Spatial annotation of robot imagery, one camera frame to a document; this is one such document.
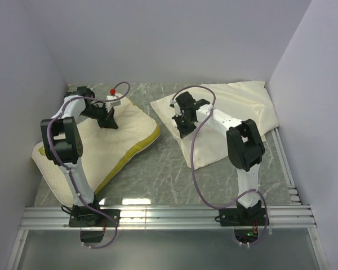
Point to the cream quilted pillow yellow edge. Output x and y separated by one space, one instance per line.
105 151

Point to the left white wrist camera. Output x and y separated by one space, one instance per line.
112 100

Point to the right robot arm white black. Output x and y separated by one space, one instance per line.
244 146

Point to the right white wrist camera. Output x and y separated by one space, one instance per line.
178 112

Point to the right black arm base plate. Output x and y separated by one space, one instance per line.
236 217

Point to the cream satin pillowcase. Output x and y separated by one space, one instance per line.
241 100

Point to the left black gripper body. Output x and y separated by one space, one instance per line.
101 114

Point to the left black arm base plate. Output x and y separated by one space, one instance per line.
84 217

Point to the aluminium right side rail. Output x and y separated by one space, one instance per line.
292 190

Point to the aluminium front mounting rail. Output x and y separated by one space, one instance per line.
177 217

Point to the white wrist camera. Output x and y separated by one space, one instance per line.
178 112
112 100

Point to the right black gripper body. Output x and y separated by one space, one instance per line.
184 125

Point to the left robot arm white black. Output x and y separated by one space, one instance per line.
63 144

